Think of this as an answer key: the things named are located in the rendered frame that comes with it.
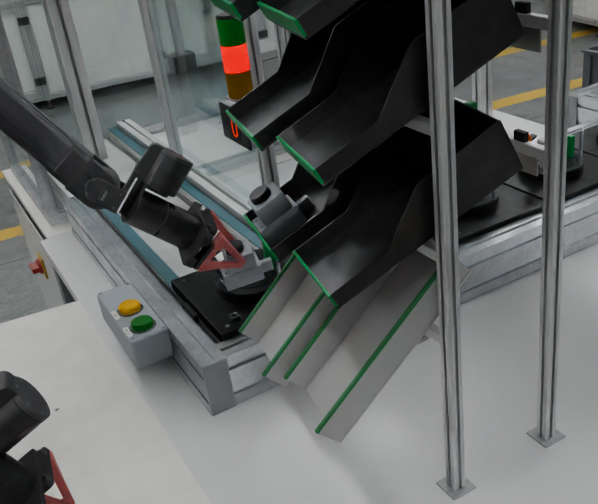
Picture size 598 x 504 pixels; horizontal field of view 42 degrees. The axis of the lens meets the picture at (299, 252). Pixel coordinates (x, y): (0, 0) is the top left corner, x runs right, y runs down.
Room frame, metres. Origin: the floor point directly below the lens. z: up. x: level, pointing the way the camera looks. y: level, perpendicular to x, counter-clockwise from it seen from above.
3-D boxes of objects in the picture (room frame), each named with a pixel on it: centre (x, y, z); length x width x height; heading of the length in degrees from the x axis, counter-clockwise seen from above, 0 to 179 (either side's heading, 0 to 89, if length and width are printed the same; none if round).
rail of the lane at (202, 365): (1.44, 0.35, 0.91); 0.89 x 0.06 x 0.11; 26
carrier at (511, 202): (1.48, -0.36, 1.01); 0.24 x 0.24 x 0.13; 26
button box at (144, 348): (1.24, 0.32, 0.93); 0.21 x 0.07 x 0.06; 26
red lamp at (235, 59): (1.48, 0.07, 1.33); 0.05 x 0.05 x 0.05
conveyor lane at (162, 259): (1.54, 0.20, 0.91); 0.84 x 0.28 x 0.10; 26
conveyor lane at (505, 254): (1.47, -0.34, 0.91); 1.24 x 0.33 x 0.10; 116
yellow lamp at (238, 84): (1.48, 0.07, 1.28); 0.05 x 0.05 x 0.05
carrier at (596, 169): (1.58, -0.58, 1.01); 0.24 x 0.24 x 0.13; 26
